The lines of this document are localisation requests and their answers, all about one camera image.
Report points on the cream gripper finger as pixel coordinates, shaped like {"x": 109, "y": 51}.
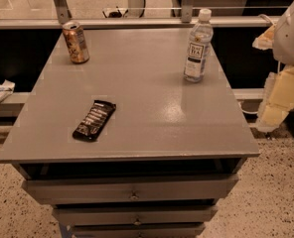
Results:
{"x": 265, "y": 40}
{"x": 278, "y": 99}

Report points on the clear plastic water bottle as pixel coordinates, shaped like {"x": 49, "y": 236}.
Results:
{"x": 198, "y": 47}

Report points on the black rxbar chocolate wrapper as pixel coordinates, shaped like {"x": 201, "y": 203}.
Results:
{"x": 89, "y": 129}

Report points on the grey drawer cabinet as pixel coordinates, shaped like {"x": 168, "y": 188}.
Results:
{"x": 163, "y": 126}

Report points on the top grey drawer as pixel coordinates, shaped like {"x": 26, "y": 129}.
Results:
{"x": 139, "y": 189}

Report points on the grey drawer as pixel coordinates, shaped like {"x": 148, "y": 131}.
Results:
{"x": 165, "y": 230}
{"x": 139, "y": 189}
{"x": 137, "y": 215}

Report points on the bottom grey drawer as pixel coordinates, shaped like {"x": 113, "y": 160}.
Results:
{"x": 165, "y": 230}

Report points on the gold soda can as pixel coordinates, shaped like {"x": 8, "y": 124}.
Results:
{"x": 75, "y": 40}

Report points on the middle grey drawer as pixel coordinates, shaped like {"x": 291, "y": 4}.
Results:
{"x": 137, "y": 215}

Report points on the metal frame rail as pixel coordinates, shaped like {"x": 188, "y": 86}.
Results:
{"x": 141, "y": 23}

